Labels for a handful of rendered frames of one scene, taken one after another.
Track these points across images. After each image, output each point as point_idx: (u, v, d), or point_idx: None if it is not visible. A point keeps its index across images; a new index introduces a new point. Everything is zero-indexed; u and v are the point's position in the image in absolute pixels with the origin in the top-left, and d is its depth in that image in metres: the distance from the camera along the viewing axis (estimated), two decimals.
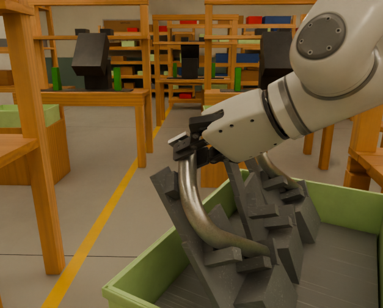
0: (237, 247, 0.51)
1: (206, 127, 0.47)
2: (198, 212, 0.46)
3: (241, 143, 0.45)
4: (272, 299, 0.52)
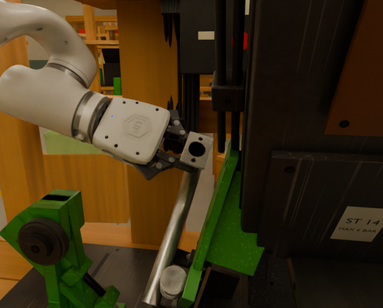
0: (166, 235, 0.58)
1: (167, 125, 0.51)
2: None
3: None
4: None
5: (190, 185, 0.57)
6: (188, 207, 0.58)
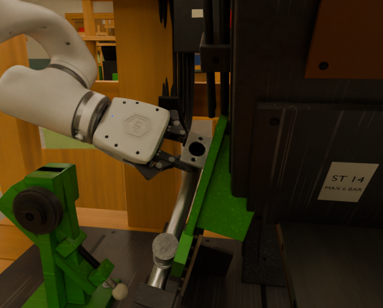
0: None
1: (167, 125, 0.51)
2: None
3: None
4: None
5: (190, 186, 0.57)
6: (188, 208, 0.58)
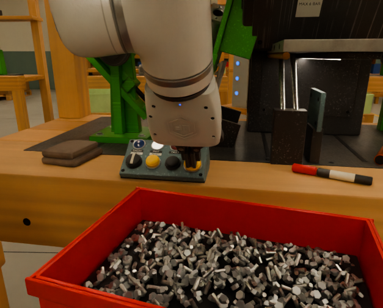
0: None
1: None
2: None
3: None
4: None
5: None
6: None
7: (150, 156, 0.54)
